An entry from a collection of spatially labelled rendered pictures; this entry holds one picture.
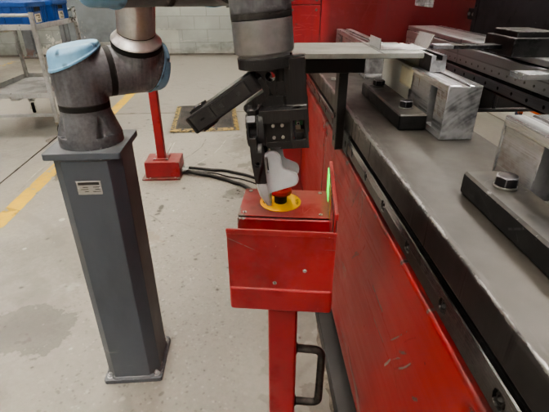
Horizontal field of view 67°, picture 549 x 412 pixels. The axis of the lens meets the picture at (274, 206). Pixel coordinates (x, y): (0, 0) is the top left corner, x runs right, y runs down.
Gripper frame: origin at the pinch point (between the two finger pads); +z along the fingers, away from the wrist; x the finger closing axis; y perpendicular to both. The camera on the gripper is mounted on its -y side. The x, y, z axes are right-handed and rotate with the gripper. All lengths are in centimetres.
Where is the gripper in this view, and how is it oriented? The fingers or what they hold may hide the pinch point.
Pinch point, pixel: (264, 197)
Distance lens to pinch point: 62.1
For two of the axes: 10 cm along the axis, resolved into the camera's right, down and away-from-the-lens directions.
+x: 0.8, -4.7, 8.8
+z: 0.9, 8.8, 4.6
